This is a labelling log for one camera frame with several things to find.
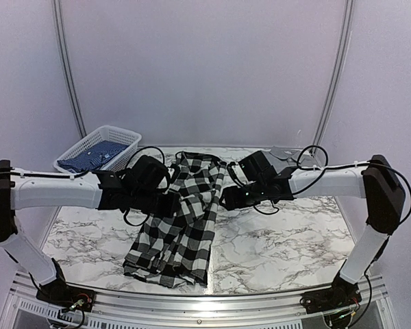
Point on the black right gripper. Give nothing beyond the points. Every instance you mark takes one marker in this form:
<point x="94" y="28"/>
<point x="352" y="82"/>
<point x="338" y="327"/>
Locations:
<point x="233" y="201"/>

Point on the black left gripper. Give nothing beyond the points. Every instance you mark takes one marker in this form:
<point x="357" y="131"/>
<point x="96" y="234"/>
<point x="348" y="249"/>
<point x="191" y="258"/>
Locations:
<point x="172" y="205"/>

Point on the black white plaid shirt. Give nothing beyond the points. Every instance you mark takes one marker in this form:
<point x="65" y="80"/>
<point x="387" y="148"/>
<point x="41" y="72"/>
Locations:
<point x="175" y="251"/>

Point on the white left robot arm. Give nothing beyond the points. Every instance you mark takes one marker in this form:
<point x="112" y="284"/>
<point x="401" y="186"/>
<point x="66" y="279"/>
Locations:
<point x="21" y="189"/>

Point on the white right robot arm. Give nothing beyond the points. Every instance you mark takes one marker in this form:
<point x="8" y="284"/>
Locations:
<point x="385" y="191"/>

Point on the folded grey shirt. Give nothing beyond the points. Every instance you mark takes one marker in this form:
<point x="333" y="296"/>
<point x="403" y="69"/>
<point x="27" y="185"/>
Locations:
<point x="281" y="158"/>

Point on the white plastic basket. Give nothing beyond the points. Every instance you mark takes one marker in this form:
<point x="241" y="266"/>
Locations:
<point x="105" y="133"/>

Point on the blue shirt in basket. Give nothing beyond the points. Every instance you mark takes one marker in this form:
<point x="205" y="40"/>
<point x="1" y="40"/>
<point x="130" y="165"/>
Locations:
<point x="93" y="158"/>

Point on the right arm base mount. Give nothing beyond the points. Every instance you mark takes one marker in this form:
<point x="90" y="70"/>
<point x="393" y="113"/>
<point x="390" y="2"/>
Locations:
<point x="329" y="299"/>

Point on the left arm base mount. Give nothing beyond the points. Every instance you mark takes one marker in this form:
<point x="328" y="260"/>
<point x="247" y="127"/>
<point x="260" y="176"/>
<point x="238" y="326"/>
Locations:
<point x="66" y="300"/>

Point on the aluminium front frame rail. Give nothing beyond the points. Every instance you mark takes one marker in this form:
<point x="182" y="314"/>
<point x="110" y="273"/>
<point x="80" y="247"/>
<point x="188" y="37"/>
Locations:
<point x="122" y="309"/>

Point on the right aluminium corner post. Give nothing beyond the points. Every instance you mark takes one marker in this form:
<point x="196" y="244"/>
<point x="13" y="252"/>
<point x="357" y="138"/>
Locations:
<point x="339" y="62"/>

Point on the aluminium corner post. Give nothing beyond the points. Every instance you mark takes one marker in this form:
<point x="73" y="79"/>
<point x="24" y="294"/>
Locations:
<point x="339" y="62"/>
<point x="65" y="62"/>

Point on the left aluminium corner post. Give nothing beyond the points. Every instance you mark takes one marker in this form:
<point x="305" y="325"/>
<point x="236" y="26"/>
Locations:
<point x="65" y="62"/>

